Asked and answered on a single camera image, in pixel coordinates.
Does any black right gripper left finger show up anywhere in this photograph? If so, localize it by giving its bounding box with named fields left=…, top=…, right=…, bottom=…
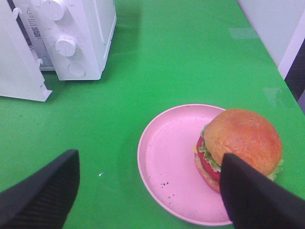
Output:
left=0, top=149, right=80, bottom=229

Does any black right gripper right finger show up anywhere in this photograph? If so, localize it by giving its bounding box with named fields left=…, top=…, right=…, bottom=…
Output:
left=220, top=153, right=305, bottom=229

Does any burger with sesame-free bun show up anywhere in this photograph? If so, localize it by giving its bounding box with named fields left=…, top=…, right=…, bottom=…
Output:
left=194, top=109, right=284, bottom=192

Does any pink round plate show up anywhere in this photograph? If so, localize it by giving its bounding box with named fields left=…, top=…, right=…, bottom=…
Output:
left=137, top=104, right=231, bottom=226

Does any white microwave door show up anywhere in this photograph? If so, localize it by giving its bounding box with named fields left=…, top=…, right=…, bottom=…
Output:
left=0, top=0, right=52, bottom=102

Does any round door release button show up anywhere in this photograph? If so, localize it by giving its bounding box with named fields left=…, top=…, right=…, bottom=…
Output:
left=68, top=63, right=86, bottom=77

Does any white round knob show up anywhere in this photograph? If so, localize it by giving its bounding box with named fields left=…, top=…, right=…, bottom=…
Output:
left=55, top=35, right=77, bottom=57
left=41, top=0, right=67, bottom=21

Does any lower white door latch hook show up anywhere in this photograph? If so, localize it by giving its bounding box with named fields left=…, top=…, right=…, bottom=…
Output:
left=35, top=58, right=43, bottom=68

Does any white door latch hook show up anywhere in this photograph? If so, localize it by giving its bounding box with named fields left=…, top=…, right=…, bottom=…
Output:
left=12, top=7, right=22, bottom=18
left=35, top=58, right=43, bottom=68

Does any white microwave oven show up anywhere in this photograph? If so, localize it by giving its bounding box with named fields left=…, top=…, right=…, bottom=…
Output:
left=8, top=0, right=116, bottom=81

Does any white warning label sticker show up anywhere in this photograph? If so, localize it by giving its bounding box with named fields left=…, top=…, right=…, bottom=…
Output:
left=20, top=4, right=42, bottom=41

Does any upper white door latch hook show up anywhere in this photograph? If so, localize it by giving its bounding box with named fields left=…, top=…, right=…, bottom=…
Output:
left=12, top=7, right=22, bottom=18

